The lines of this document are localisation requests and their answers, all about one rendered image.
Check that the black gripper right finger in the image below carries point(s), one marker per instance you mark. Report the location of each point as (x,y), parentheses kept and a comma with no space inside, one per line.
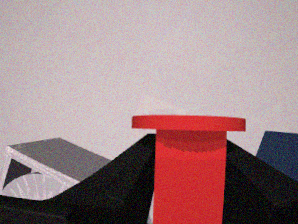
(256,193)

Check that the blue flat bar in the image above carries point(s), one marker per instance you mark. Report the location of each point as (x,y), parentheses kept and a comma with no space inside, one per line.
(280,151)

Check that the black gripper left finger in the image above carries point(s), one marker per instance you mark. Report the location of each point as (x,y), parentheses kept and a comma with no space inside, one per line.
(118,193)

